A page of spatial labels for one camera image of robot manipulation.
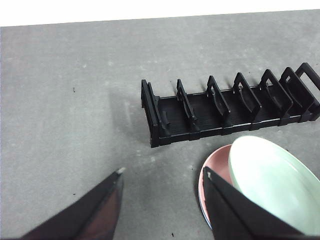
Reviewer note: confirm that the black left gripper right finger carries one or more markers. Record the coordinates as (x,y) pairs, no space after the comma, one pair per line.
(235,217)

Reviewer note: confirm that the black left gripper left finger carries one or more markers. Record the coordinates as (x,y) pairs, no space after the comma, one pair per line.
(95,207)

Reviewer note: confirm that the green plate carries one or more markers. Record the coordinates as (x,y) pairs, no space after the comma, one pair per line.
(270,180)

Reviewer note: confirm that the pink plate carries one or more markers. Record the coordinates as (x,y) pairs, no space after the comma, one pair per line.
(215,162)

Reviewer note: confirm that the black dish rack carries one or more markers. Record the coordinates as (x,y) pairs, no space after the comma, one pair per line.
(207,125)

